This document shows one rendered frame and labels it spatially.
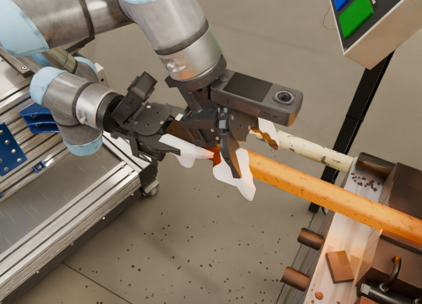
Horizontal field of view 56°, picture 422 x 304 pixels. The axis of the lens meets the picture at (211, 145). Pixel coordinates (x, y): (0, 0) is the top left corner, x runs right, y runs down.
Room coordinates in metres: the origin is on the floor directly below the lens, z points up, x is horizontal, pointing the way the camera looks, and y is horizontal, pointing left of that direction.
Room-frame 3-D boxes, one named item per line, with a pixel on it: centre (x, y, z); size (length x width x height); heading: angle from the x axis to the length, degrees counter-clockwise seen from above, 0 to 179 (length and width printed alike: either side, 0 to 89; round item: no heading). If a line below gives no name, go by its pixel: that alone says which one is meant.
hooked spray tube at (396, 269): (0.18, -0.24, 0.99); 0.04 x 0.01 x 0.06; 153
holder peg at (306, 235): (0.29, -0.17, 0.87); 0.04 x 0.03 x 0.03; 63
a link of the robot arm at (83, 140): (0.54, 0.27, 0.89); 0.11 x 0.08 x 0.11; 11
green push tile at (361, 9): (0.72, -0.31, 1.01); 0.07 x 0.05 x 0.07; 178
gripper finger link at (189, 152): (0.38, 0.04, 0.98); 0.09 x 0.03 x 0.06; 60
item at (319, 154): (0.63, -0.33, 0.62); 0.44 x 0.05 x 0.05; 63
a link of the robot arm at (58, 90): (0.52, 0.27, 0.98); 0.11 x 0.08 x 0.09; 63
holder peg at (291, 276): (0.22, -0.14, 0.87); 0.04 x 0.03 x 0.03; 63
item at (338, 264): (0.22, -0.19, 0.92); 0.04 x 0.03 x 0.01; 6
